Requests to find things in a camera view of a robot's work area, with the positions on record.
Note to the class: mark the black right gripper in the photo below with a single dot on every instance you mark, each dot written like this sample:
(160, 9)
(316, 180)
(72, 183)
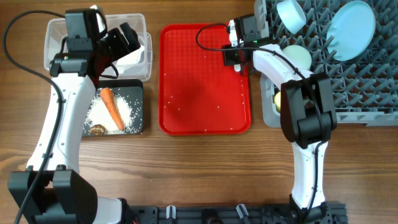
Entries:
(232, 56)

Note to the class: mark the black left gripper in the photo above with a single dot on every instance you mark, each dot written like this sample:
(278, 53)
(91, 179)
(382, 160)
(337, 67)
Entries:
(123, 48)

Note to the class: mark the orange carrot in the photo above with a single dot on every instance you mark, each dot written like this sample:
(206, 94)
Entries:
(108, 99)

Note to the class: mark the yellow plastic cup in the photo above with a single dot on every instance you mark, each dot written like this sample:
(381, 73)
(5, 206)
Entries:
(277, 101)

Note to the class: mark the green bowl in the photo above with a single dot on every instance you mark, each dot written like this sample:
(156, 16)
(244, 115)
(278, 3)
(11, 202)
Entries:
(299, 55)

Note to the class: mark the light blue bowl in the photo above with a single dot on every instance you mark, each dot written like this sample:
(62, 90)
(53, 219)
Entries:
(291, 15)

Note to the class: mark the light blue plate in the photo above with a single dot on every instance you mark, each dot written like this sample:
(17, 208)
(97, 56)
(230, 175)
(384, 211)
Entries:
(351, 30)

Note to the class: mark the white plastic spoon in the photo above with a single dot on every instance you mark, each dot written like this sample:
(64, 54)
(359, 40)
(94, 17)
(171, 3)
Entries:
(237, 67)

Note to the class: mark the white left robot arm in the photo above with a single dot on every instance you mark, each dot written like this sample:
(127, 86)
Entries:
(50, 189)

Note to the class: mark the clear plastic waste bin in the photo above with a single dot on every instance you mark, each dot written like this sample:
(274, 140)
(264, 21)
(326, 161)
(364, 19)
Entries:
(56, 31)

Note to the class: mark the red serving tray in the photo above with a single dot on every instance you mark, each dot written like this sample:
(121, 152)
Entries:
(198, 95)

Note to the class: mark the pile of white rice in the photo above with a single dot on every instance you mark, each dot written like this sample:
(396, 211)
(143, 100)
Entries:
(99, 113)

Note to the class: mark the brown food scrap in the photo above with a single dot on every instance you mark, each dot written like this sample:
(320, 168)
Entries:
(97, 130)

